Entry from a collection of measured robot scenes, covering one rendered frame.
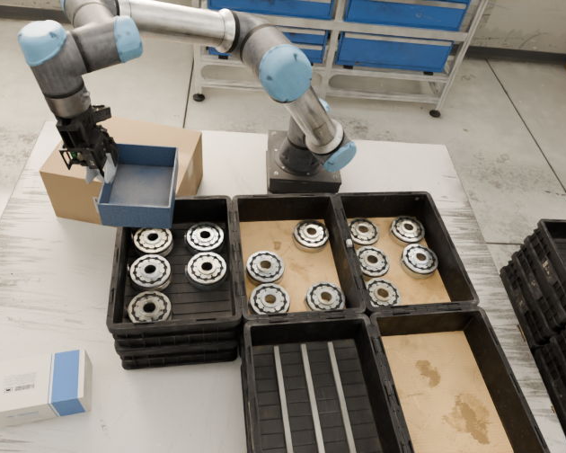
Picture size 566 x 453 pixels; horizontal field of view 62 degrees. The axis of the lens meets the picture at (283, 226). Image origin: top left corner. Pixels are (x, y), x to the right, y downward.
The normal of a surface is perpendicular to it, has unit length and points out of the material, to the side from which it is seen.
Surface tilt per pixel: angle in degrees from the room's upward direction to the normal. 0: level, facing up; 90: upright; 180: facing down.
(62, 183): 90
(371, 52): 90
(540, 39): 90
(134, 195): 2
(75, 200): 90
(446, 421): 0
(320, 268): 0
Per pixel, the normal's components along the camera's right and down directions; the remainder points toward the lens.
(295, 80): 0.46, 0.66
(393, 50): 0.04, 0.76
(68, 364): 0.11, -0.65
